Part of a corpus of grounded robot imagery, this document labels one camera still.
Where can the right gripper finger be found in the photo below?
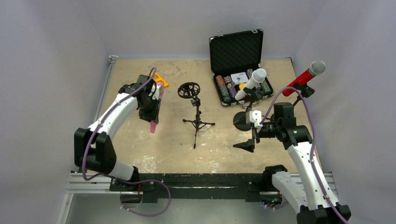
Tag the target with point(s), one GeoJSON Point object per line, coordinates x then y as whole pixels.
{"type": "Point", "coordinates": [248, 145]}
{"type": "Point", "coordinates": [240, 120]}

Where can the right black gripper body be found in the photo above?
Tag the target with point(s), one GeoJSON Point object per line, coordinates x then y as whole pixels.
{"type": "Point", "coordinates": [254, 133]}

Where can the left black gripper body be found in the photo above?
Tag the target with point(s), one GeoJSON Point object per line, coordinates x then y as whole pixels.
{"type": "Point", "coordinates": [149, 112]}

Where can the pink microphone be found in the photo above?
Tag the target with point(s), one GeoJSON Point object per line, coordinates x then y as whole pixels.
{"type": "Point", "coordinates": [161, 92]}

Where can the white microphone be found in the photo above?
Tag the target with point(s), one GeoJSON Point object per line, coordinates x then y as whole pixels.
{"type": "Point", "coordinates": [258, 76]}

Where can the red glitter microphone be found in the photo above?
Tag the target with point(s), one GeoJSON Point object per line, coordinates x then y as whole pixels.
{"type": "Point", "coordinates": [316, 68]}

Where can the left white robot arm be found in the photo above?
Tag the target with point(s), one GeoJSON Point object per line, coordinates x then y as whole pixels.
{"type": "Point", "coordinates": [93, 147]}

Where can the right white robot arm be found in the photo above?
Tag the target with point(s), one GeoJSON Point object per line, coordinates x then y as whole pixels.
{"type": "Point", "coordinates": [314, 202]}

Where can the yellow triangle stand far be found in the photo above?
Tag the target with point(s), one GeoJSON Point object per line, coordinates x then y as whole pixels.
{"type": "Point", "coordinates": [159, 79]}

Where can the white card deck box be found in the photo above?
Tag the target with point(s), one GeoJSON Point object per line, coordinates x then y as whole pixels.
{"type": "Point", "coordinates": [239, 78]}

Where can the black poker chip case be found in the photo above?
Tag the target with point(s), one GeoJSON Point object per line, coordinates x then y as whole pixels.
{"type": "Point", "coordinates": [234, 53]}

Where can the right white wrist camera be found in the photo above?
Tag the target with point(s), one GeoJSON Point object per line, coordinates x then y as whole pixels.
{"type": "Point", "coordinates": [254, 118]}

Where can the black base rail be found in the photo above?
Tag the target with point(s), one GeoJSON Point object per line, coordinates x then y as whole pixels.
{"type": "Point", "coordinates": [250, 187]}

